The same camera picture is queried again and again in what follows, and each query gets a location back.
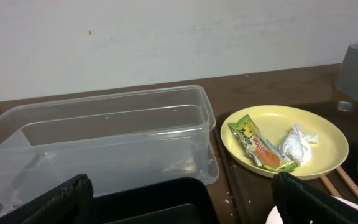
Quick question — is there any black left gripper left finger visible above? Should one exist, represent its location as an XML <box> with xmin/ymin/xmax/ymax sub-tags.
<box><xmin>0</xmin><ymin>174</ymin><xmax>93</xmax><ymax>224</ymax></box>

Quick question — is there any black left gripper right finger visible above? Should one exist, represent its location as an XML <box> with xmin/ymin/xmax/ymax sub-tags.
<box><xmin>272</xmin><ymin>172</ymin><xmax>358</xmax><ymax>224</ymax></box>

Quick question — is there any pink white bowl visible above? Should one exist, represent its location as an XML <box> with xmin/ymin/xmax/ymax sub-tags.
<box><xmin>265</xmin><ymin>197</ymin><xmax>358</xmax><ymax>224</ymax></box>

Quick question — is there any white tissue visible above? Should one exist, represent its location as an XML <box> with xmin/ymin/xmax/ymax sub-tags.
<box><xmin>278</xmin><ymin>124</ymin><xmax>319</xmax><ymax>166</ymax></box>

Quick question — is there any green orange snack wrapper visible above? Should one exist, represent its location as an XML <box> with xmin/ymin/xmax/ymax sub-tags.
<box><xmin>228</xmin><ymin>114</ymin><xmax>298</xmax><ymax>173</ymax></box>

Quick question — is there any clear plastic waste bin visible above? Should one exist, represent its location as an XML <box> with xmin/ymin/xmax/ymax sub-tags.
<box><xmin>0</xmin><ymin>85</ymin><xmax>219</xmax><ymax>217</ymax></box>

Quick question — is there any black waste tray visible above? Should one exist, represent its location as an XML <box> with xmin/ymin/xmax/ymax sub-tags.
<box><xmin>86</xmin><ymin>177</ymin><xmax>219</xmax><ymax>224</ymax></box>

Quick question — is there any yellow plate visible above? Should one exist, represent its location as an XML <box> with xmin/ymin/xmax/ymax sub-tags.
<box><xmin>220</xmin><ymin>105</ymin><xmax>349</xmax><ymax>180</ymax></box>

